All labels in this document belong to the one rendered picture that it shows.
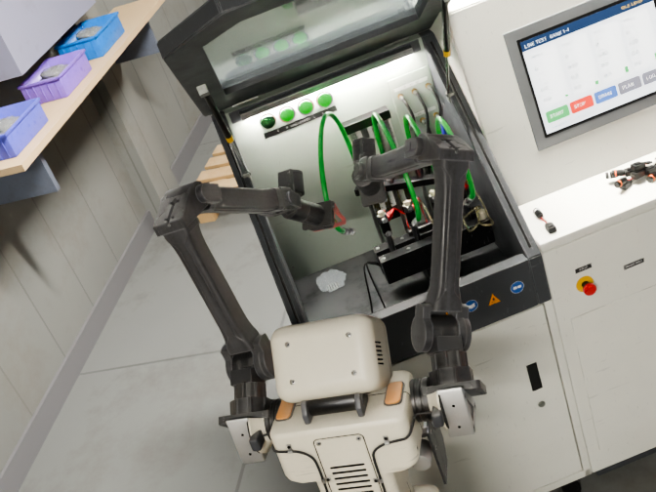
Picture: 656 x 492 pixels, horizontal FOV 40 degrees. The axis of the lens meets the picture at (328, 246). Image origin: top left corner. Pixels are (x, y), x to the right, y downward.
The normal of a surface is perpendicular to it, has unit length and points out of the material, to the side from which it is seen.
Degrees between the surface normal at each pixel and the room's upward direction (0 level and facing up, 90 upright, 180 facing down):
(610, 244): 90
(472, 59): 76
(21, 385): 90
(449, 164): 70
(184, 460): 0
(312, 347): 48
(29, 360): 90
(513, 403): 90
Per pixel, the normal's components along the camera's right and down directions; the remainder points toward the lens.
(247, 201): 0.87, -0.19
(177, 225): -0.30, 0.47
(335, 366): -0.30, -0.13
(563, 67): 0.14, 0.25
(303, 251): 0.22, 0.46
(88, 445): -0.30, -0.81
